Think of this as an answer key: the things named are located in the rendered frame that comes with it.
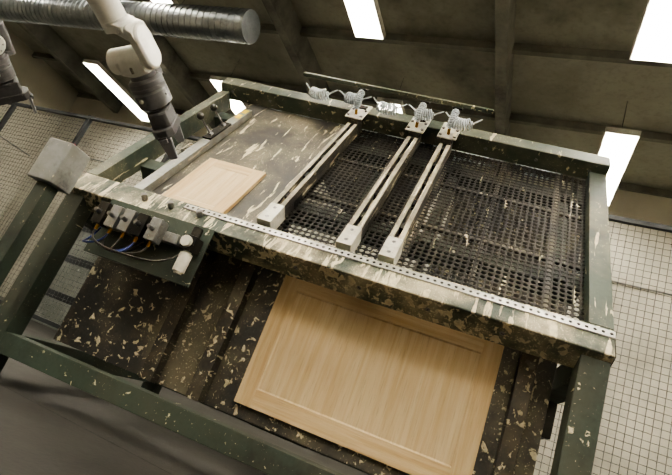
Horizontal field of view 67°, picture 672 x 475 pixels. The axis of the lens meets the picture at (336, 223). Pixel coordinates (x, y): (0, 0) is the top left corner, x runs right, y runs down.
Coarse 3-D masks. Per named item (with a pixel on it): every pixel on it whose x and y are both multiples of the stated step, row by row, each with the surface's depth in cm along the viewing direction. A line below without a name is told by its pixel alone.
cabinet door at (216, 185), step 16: (208, 160) 247; (192, 176) 234; (208, 176) 236; (224, 176) 236; (240, 176) 237; (256, 176) 237; (176, 192) 223; (192, 192) 224; (208, 192) 225; (224, 192) 226; (240, 192) 226; (208, 208) 215; (224, 208) 215
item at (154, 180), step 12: (228, 120) 279; (240, 120) 282; (228, 132) 274; (204, 144) 255; (180, 156) 244; (192, 156) 248; (168, 168) 235; (180, 168) 242; (144, 180) 226; (156, 180) 227
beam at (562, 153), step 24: (240, 96) 307; (264, 96) 301; (288, 96) 295; (336, 120) 291; (384, 120) 279; (408, 120) 276; (432, 120) 278; (432, 144) 276; (456, 144) 271; (480, 144) 265; (504, 144) 260; (528, 144) 260; (552, 168) 258; (576, 168) 253; (600, 168) 248
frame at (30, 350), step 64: (64, 256) 216; (0, 320) 200; (64, 320) 223; (128, 320) 218; (192, 320) 213; (256, 320) 208; (128, 384) 182; (192, 384) 196; (512, 384) 183; (576, 384) 158; (256, 448) 166; (320, 448) 185; (512, 448) 170; (576, 448) 151
